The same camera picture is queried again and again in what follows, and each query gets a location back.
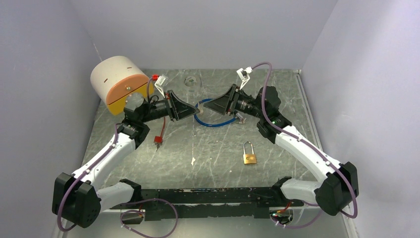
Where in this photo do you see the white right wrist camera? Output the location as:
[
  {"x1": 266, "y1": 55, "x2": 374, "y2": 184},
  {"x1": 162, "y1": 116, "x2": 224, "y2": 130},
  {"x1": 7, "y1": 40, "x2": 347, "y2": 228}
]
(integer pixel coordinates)
[{"x1": 236, "y1": 66, "x2": 253, "y2": 90}]

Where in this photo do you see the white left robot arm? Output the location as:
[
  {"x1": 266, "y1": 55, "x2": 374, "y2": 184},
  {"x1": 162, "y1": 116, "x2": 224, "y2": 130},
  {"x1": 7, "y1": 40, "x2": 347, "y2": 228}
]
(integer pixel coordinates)
[{"x1": 52, "y1": 90, "x2": 199, "y2": 232}]

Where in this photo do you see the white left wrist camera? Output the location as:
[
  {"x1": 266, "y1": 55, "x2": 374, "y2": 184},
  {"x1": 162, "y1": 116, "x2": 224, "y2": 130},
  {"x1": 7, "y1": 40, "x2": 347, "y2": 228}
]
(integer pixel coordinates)
[{"x1": 154, "y1": 75, "x2": 170, "y2": 98}]

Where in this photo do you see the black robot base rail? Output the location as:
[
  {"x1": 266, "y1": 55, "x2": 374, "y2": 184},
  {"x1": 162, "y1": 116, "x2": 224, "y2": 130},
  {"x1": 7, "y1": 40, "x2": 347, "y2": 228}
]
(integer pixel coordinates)
[{"x1": 114, "y1": 187, "x2": 303, "y2": 221}]

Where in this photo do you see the white cylinder with coloured lid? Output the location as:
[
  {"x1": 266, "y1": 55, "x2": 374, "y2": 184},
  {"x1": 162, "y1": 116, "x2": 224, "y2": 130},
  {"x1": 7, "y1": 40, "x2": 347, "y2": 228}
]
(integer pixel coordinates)
[{"x1": 90, "y1": 56, "x2": 155, "y2": 115}]

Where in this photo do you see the brass padlock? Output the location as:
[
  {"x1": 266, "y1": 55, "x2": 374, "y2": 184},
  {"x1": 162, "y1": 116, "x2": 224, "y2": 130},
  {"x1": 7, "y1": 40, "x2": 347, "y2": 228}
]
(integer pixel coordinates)
[{"x1": 243, "y1": 141, "x2": 257, "y2": 165}]

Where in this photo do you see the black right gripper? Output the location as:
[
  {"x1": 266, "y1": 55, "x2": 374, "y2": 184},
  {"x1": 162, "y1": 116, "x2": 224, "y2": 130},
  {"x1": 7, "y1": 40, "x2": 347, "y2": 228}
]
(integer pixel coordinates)
[{"x1": 204, "y1": 84, "x2": 265, "y2": 119}]

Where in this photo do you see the blue cable lock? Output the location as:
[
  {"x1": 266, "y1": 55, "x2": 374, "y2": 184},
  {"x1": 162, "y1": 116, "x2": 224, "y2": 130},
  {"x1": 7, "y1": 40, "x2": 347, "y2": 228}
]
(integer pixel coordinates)
[{"x1": 194, "y1": 112, "x2": 246, "y2": 127}]

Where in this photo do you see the red cable padlock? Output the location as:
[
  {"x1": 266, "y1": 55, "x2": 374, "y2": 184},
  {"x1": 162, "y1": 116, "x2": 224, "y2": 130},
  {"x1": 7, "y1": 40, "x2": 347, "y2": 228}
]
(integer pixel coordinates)
[{"x1": 154, "y1": 117, "x2": 166, "y2": 150}]

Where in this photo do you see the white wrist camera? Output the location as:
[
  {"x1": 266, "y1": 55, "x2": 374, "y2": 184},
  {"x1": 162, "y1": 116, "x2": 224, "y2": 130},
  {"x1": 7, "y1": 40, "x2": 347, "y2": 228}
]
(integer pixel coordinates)
[
  {"x1": 236, "y1": 66, "x2": 253, "y2": 90},
  {"x1": 154, "y1": 75, "x2": 170, "y2": 98}
]

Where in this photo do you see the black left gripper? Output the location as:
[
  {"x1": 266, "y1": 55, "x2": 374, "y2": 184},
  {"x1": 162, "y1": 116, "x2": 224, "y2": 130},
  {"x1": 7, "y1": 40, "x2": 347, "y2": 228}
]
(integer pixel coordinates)
[{"x1": 140, "y1": 90, "x2": 199, "y2": 123}]

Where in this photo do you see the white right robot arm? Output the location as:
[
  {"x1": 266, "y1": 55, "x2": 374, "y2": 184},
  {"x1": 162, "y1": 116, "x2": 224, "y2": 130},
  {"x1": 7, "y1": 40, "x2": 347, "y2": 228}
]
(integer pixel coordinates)
[{"x1": 203, "y1": 84, "x2": 359, "y2": 218}]

